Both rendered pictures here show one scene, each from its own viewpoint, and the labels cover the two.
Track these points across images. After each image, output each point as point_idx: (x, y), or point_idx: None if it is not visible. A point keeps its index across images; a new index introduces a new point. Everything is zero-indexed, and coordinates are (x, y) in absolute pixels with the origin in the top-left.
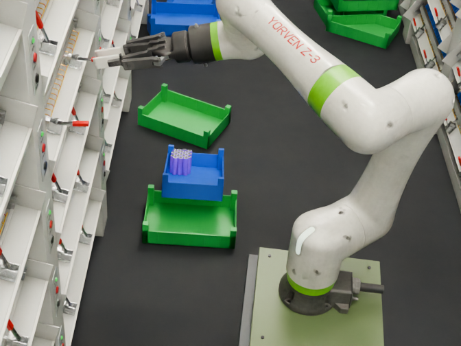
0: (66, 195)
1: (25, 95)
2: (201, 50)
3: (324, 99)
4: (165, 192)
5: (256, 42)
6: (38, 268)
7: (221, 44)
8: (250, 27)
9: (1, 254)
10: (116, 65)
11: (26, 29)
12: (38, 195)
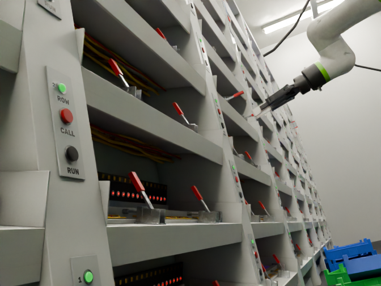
0: (242, 154)
1: (183, 0)
2: (311, 71)
3: None
4: (350, 269)
5: (333, 20)
6: (212, 136)
7: (322, 62)
8: (327, 17)
9: (164, 37)
10: (265, 106)
11: None
12: (202, 67)
